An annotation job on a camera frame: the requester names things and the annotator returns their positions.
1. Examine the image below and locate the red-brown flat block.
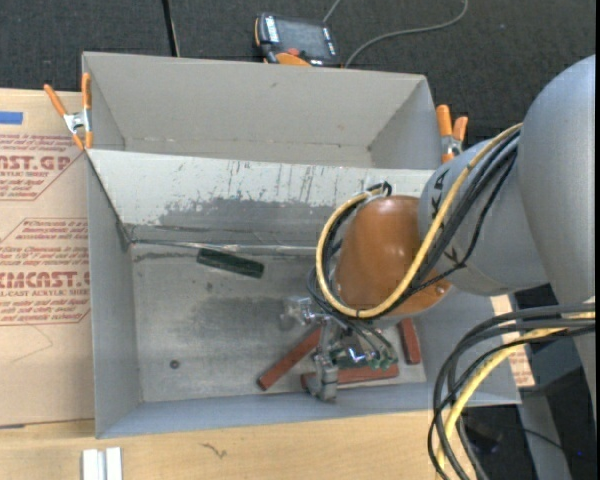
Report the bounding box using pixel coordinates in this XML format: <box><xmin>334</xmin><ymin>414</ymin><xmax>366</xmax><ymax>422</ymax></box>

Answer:
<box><xmin>257</xmin><ymin>325</ymin><xmax>324</xmax><ymax>392</ymax></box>
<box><xmin>398</xmin><ymin>317</ymin><xmax>423</xmax><ymax>366</ymax></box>

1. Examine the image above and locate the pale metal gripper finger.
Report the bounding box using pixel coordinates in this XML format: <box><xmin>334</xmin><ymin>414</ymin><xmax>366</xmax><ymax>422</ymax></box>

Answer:
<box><xmin>279</xmin><ymin>295</ymin><xmax>329</xmax><ymax>331</ymax></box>
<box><xmin>307</xmin><ymin>352</ymin><xmax>340</xmax><ymax>402</ymax></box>

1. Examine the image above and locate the brown cardboard board, red print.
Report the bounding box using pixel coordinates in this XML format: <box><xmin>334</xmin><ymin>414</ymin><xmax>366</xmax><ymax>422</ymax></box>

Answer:
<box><xmin>0</xmin><ymin>86</ymin><xmax>97</xmax><ymax>429</ymax></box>

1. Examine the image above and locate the dark green flat block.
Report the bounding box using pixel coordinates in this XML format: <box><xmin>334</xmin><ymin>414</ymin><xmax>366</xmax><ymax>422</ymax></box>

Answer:
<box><xmin>195</xmin><ymin>247</ymin><xmax>266</xmax><ymax>280</ymax></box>

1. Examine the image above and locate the grey metal bin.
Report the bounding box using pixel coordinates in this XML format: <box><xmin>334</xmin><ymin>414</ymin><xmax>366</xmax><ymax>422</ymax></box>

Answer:
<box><xmin>81</xmin><ymin>51</ymin><xmax>524</xmax><ymax>440</ymax></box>

